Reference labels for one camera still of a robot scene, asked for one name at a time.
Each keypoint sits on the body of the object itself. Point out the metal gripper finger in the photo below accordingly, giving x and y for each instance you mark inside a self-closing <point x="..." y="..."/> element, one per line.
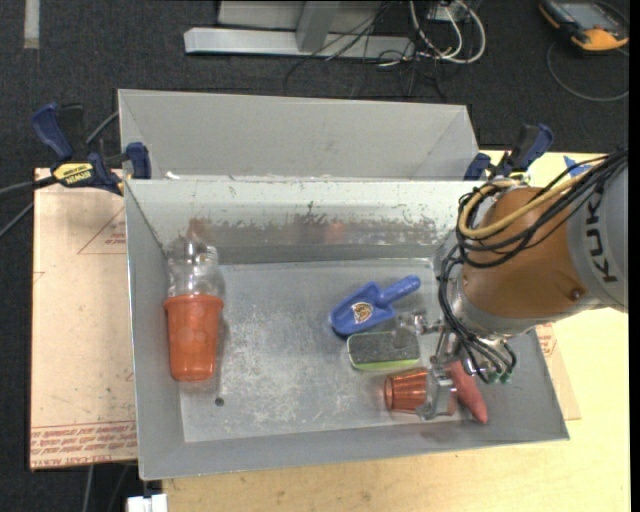
<point x="431" y="400"/>
<point x="448" y="395"/>

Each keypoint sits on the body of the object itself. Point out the red-orange toy carrot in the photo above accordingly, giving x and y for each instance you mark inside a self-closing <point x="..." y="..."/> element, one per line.
<point x="472" y="395"/>

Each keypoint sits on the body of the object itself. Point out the small copper-orange cup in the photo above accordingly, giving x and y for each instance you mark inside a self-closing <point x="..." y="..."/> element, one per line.
<point x="405" y="391"/>

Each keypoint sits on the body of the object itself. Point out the green sponge with grey top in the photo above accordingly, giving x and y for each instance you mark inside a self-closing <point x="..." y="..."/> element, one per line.
<point x="382" y="350"/>

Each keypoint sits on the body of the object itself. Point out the blue toy shovel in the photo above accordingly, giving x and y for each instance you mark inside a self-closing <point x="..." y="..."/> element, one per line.
<point x="362" y="312"/>

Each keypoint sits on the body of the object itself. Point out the grey metal bin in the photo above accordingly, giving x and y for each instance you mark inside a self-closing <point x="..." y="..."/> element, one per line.
<point x="300" y="350"/>

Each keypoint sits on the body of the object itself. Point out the large orange plastic cup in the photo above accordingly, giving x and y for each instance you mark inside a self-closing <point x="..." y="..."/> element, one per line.
<point x="192" y="335"/>

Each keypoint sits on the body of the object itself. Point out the clear plastic bottle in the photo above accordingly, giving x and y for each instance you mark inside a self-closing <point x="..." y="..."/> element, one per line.
<point x="195" y="272"/>

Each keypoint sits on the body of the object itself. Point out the brown cardboard board, red print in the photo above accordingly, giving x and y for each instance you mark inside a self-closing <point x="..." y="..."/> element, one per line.
<point x="75" y="300"/>

